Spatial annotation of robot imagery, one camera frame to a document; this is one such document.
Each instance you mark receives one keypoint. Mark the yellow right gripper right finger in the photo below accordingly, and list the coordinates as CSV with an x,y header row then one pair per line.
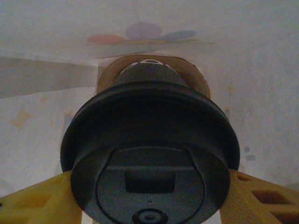
x,y
261,205

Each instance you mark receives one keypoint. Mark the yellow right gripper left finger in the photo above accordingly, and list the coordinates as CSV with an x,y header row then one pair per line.
x,y
35,205

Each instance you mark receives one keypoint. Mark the black plastic cup lid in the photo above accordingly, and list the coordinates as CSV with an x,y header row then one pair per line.
x,y
149,130

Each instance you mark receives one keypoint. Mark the brown pulp cup carrier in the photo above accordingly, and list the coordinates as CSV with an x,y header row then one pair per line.
x,y
105,79

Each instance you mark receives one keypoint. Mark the white flower print paper bag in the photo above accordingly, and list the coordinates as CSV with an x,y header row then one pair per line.
x,y
46,35

